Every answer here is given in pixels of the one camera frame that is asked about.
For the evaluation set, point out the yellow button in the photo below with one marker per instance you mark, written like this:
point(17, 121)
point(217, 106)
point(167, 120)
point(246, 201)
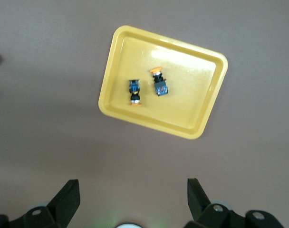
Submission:
point(134, 91)
point(160, 86)

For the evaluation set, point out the white round object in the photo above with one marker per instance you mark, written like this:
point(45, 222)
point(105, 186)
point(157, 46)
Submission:
point(129, 226)

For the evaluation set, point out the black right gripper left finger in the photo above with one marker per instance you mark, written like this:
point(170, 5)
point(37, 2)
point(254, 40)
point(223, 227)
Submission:
point(63, 202)

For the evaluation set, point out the yellow plastic tray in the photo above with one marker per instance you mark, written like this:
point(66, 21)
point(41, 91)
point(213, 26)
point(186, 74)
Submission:
point(189, 95)

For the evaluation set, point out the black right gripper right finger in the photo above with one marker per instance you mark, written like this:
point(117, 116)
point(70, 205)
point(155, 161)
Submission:
point(199, 202)

